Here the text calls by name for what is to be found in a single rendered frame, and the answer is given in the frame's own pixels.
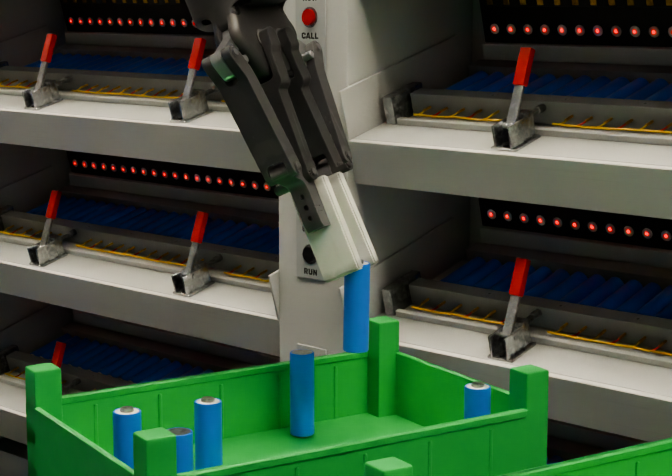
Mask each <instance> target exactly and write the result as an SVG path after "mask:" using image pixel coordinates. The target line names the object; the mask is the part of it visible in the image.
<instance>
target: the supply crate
mask: <svg viewBox="0 0 672 476"><path fill-rule="evenodd" d="M476 381H479V380H477V379H474V378H471V377H468V376H466V375H463V374H460V373H457V372H455V371H452V370H449V369H446V368H444V367H441V366H438V365H435V364H433V363H430V362H427V361H424V360H422V359H419V358H416V357H413V356H410V355H408V354H405V353H402V352H399V321H398V320H396V319H393V318H390V317H387V316H382V317H375V318H369V350H368V351H367V352H363V353H349V352H343V353H336V354H329V355H323V356H316V357H314V434H313V435H311V436H307V437H305V438H300V437H297V436H293V435H291V434H290V361H283V362H277V363H270V364H264V365H257V366H250V367H244V368H237V369H231V370H224V371H217V372H211V373H204V374H198V375H191V376H184V377H178V378H171V379H165V380H158V381H151V382H145V383H138V384H132V385H125V386H118V387H112V388H105V389H99V390H92V391H85V392H79V393H72V394H66V395H62V381H61V369H60V368H59V367H58V366H56V365H54V364H52V363H43V364H36V365H29V366H26V367H25V385H26V426H27V456H28V476H365V463H366V462H368V461H373V460H378V459H383V458H388V457H396V458H398V459H400V460H402V461H404V462H406V463H408V464H410V465H412V467H413V476H498V475H502V474H507V473H512V472H516V471H521V470H525V469H530V468H535V467H539V466H544V465H547V432H548V386H549V371H548V370H547V369H544V368H541V367H538V366H535V365H532V364H529V365H523V366H517V367H512V368H510V379H509V391H507V390H504V389H502V388H499V387H496V386H493V385H491V384H488V383H485V382H483V383H485V384H488V385H490V386H491V414H488V415H483V416H478V417H473V418H467V419H464V386H465V385H466V384H469V383H472V382H476ZM479 382H482V381H479ZM205 396H212V397H214V398H218V399H220V400H221V401H222V454H223V465H219V466H214V467H209V468H204V469H198V470H195V432H194V401H195V400H196V399H199V398H202V397H205ZM123 406H132V407H135V408H139V409H140V410H141V420H142V430H141V431H136V432H134V433H133V459H134V469H132V468H131V467H129V466H128V465H126V464H125V463H123V462H122V461H120V460H119V459H117V458H116V457H114V446H113V411H114V410H115V409H118V408H121V407H123ZM175 427H183V428H189V429H191V430H192V431H193V465H194V470H193V471H188V472H183V473H177V453H176V435H175V434H173V433H172V432H170V431H168V430H166V429H169V428H175Z"/></svg>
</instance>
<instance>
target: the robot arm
mask: <svg viewBox="0 0 672 476"><path fill-rule="evenodd" d="M185 2H186V4H187V6H188V9H189V11H190V14H191V16H192V19H193V21H194V24H195V26H196V27H197V28H198V29H199V30H201V31H204V32H214V38H215V43H216V46H217V50H216V51H215V53H214V54H212V55H210V56H208V57H206V58H205V59H203V60H202V67H203V69H204V71H205V72H206V74H207V75H208V76H209V78H210V79H211V80H212V82H213V83H214V84H215V85H216V87H217V88H218V89H219V91H220V93H221V95H222V97H223V99H224V101H225V103H226V105H227V107H228V109H229V111H230V113H231V114H232V116H233V118H234V120H235V122H236V124H237V126H238V128H239V130H240V132H241V134H242V136H243V138H244V140H245V142H246V144H247V146H248V148H249V150H250V152H251V154H252V156H253V158H254V160H255V162H256V164H257V166H258V168H259V170H260V172H261V174H262V176H263V178H264V180H265V181H266V183H267V184H268V185H269V186H274V185H276V184H279V186H277V187H275V188H273V191H274V193H275V194H276V195H277V196H282V195H284V194H286V193H288V192H290V195H291V197H292V200H293V202H294V205H295V207H296V210H297V213H298V215H299V218H300V220H301V223H302V225H303V228H304V230H305V233H306V235H307V238H308V241H309V243H310V246H311V248H312V251H313V253H314V256H315V258H316V261H317V263H318V266H319V268H320V271H321V274H322V276H323V279H324V281H325V282H327V283H329V282H332V281H334V280H336V279H339V278H341V277H344V276H346V275H348V274H351V273H353V272H355V271H358V270H360V269H362V267H363V265H362V263H361V260H360V259H363V260H364V261H367V262H369V263H370V266H371V265H374V264H376V263H378V261H379V259H378V257H377V255H376V252H375V250H374V247H373V245H372V243H371V240H370V238H369V235H368V233H367V231H366V228H365V226H364V224H363V221H362V219H361V216H360V214H359V212H358V209H357V207H356V204H355V202H354V200H353V197H352V195H351V193H350V190H349V188H348V185H347V183H346V181H345V178H344V176H343V173H345V172H347V171H350V170H352V169H353V162H352V160H353V158H352V154H351V151H350V147H349V144H348V141H347V138H346V135H345V132H344V129H343V126H342V122H341V119H340V116H339V113H338V110H337V107H336V104H335V101H334V97H333V94H332V91H331V88H330V85H329V82H328V79H327V76H326V72H325V69H324V61H323V52H322V48H321V45H320V44H319V42H317V41H316V40H313V41H311V42H309V43H307V44H304V43H303V42H302V41H300V40H299V39H297V34H296V30H295V28H294V26H293V25H292V23H291V22H290V21H289V19H288V17H287V16H286V14H285V12H284V10H283V7H284V4H285V2H286V0H185Z"/></svg>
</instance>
